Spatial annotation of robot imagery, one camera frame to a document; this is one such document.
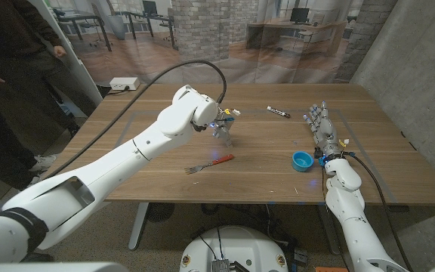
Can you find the white table leg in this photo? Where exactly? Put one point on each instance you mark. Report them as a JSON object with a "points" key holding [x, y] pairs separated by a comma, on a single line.
{"points": [[138, 226]]}

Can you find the printed office backdrop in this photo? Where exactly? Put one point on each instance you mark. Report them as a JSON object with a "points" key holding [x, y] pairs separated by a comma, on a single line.
{"points": [[202, 38]]}

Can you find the grey table leg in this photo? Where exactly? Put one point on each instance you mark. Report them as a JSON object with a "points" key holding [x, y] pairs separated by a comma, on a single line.
{"points": [[325, 226]]}

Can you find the white power strip box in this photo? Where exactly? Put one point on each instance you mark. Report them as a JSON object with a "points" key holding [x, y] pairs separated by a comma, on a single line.
{"points": [[124, 83]]}

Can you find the blue plastic cup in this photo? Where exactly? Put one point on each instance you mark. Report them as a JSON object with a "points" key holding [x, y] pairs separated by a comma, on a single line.
{"points": [[302, 161]]}

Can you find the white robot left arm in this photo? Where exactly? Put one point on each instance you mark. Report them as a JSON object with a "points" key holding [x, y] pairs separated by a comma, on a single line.
{"points": [[108, 170]]}

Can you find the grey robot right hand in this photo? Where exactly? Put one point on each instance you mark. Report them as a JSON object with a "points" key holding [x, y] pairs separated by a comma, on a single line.
{"points": [[325, 128]]}

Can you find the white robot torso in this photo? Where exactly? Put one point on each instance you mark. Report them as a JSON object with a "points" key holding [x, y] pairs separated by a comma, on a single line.
{"points": [[51, 267]]}

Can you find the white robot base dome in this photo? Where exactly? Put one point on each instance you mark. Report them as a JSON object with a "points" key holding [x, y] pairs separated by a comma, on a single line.
{"points": [[240, 245]]}

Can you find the person in dark clothes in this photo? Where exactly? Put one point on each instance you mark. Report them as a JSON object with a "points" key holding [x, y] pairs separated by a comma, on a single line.
{"points": [[10, 56]]}

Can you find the black round fan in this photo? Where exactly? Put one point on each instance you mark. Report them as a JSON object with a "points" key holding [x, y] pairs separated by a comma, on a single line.
{"points": [[160, 212]]}

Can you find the white partition board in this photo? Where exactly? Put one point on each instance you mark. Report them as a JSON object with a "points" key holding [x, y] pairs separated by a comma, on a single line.
{"points": [[78, 72]]}

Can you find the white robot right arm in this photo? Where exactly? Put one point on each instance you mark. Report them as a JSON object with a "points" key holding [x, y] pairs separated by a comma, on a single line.
{"points": [[349, 211]]}

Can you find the brown dry erase marker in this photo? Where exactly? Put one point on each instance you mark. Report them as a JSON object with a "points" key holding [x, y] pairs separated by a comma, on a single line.
{"points": [[278, 112]]}

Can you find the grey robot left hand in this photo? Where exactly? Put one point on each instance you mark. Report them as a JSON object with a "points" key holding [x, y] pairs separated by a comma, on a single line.
{"points": [[223, 130]]}

